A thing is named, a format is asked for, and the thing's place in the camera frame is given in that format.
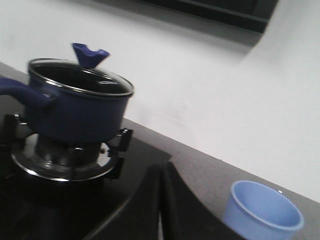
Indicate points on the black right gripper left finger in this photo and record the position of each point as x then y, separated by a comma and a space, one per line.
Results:
138, 218

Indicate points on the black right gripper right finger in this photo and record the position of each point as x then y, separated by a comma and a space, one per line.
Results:
183, 216

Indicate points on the black glass gas cooktop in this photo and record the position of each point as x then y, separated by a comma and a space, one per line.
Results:
35, 208

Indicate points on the black right pan support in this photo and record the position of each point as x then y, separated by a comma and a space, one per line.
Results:
21, 142

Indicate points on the right gas burner head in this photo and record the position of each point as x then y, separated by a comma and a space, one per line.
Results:
67, 154

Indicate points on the black range hood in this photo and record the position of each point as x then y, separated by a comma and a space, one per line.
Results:
249, 15

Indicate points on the glass pot lid blue knob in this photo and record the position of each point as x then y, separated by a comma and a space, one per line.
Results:
90, 56

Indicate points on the light blue plastic cup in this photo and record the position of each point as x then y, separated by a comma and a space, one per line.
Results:
258, 212

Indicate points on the blue saucepan with handle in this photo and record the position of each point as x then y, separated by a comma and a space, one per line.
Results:
70, 103

